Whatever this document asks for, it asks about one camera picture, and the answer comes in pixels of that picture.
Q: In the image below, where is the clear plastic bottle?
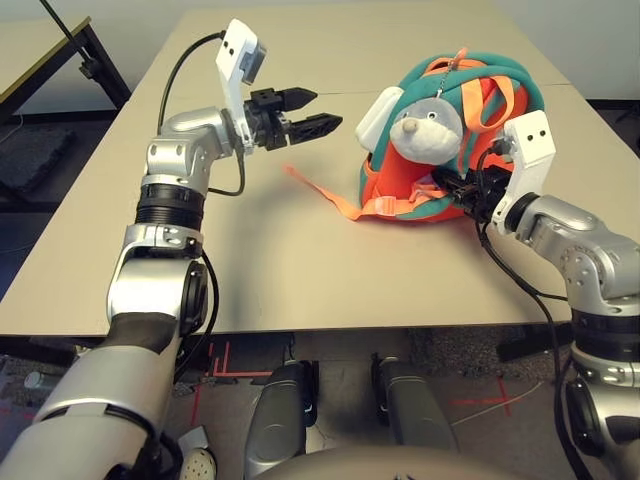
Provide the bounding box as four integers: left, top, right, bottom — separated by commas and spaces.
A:
24, 370, 59, 391

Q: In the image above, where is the thin white floor cable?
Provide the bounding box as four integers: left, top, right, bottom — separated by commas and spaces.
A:
449, 382, 546, 427

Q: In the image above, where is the black foam floor mat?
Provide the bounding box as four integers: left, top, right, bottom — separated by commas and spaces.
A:
0, 124, 77, 202

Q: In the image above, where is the grey robot leg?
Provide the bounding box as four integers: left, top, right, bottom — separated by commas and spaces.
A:
369, 353, 459, 451
244, 362, 321, 480

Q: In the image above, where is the beige black-framed side table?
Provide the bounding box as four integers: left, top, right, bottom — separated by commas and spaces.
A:
0, 14, 134, 127

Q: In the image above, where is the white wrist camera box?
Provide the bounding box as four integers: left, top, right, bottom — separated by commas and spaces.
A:
214, 18, 269, 151
489, 110, 559, 234

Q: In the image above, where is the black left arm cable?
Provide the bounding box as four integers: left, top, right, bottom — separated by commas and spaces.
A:
157, 32, 247, 198

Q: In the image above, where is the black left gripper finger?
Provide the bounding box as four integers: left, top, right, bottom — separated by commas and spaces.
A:
287, 113, 345, 144
278, 85, 319, 113

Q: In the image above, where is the grey robot left leg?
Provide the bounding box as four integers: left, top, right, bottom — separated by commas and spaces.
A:
244, 362, 321, 480

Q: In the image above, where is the grey robot right leg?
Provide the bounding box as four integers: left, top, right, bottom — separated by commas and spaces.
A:
369, 353, 459, 451

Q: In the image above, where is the black table foot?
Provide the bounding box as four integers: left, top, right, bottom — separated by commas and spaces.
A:
497, 327, 556, 363
0, 334, 81, 367

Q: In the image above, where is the white perforated clog shoe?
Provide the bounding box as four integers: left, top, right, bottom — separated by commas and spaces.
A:
177, 424, 219, 480

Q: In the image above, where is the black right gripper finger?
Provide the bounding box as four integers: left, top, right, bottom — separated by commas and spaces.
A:
432, 168, 469, 199

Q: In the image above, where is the grey white plush toy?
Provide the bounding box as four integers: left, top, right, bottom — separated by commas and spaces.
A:
388, 97, 464, 164

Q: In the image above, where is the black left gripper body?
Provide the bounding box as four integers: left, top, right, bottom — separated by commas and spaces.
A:
244, 86, 294, 152

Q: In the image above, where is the grey robot torso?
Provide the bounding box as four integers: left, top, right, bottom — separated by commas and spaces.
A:
259, 443, 506, 480

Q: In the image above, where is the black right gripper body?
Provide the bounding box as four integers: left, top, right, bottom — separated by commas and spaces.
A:
462, 168, 513, 222

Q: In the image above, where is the teal and orange backpack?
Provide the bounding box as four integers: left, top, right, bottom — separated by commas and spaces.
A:
284, 47, 547, 224

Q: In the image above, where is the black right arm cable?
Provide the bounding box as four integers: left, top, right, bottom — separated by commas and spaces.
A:
474, 149, 592, 480

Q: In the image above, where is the white pencil case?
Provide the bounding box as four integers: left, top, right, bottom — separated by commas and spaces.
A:
354, 86, 406, 152

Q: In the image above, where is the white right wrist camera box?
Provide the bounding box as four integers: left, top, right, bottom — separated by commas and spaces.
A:
489, 110, 559, 234

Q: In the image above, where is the thin black pole with clamp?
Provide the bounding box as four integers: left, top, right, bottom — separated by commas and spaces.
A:
42, 0, 102, 82

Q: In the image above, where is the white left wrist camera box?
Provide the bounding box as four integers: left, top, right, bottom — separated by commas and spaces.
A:
214, 18, 269, 151

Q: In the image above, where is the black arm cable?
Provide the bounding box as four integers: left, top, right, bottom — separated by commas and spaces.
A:
157, 32, 247, 198
474, 149, 592, 480

